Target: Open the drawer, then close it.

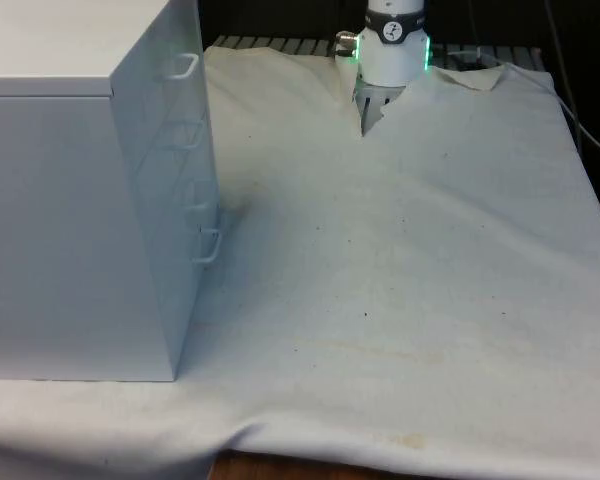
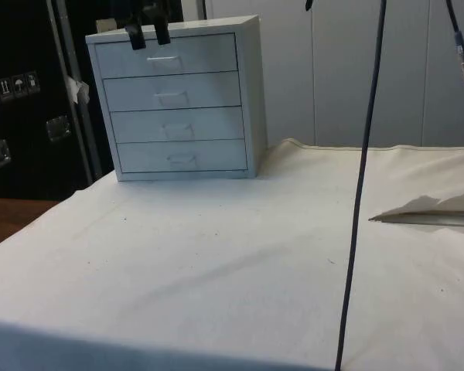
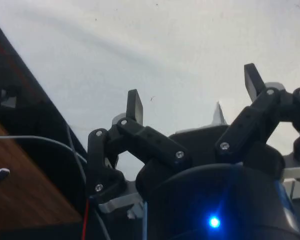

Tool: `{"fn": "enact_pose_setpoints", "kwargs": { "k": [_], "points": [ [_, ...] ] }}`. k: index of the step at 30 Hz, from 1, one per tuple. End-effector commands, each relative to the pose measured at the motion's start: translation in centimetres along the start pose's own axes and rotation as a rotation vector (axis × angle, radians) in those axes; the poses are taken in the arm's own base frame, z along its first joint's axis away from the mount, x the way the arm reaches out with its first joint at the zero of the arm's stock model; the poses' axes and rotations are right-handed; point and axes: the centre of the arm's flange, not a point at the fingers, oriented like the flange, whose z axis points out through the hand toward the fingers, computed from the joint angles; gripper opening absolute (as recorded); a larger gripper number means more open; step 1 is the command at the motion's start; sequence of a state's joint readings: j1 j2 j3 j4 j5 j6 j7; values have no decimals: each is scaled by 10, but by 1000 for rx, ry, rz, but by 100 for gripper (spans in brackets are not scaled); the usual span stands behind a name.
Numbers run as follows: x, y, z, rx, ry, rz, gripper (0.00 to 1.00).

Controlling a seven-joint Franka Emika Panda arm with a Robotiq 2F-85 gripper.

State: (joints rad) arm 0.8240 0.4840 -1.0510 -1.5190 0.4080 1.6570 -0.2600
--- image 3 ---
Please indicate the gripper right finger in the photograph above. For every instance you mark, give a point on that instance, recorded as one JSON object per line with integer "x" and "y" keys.
{"x": 242, "y": 126}

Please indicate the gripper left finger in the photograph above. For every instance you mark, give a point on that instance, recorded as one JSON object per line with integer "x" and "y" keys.
{"x": 150, "y": 140}

